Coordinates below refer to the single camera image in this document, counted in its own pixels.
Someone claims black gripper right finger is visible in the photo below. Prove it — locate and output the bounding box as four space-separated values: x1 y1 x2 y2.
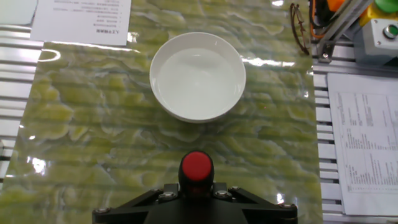
213 182 299 224

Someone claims black ladle spoon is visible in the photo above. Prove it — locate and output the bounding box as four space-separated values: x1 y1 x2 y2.
178 151 215 197

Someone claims blank white paper sheet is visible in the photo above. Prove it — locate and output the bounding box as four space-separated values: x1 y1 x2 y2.
0 0 38 26

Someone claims green marble pattern mat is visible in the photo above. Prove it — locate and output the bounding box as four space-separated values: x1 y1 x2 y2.
0 0 324 224

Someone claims green capped yellow object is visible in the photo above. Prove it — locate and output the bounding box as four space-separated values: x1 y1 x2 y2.
360 0 398 27

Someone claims small metal bracket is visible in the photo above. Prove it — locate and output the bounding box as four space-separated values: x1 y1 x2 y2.
317 40 336 63

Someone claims printed table paper sheet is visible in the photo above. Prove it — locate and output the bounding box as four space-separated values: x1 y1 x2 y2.
326 73 398 217

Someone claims white paper with Chinese text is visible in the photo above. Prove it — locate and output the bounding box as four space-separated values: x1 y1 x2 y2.
30 0 132 47

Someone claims red brown wire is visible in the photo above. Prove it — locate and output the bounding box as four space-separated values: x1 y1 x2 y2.
289 2 311 56

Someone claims steel frame bar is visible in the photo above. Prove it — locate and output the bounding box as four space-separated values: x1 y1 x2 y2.
320 0 374 58

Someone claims orange round object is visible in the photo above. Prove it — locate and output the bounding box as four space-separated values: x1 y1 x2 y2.
326 0 346 12

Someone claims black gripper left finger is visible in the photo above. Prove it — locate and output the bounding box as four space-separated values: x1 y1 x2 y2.
92 182 180 224

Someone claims grey box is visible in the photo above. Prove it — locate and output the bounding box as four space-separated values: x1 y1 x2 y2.
353 18 398 66

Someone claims orange wire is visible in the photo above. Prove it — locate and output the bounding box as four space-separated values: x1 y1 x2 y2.
309 0 326 40

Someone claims white bowl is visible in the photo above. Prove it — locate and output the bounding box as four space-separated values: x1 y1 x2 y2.
149 31 247 124

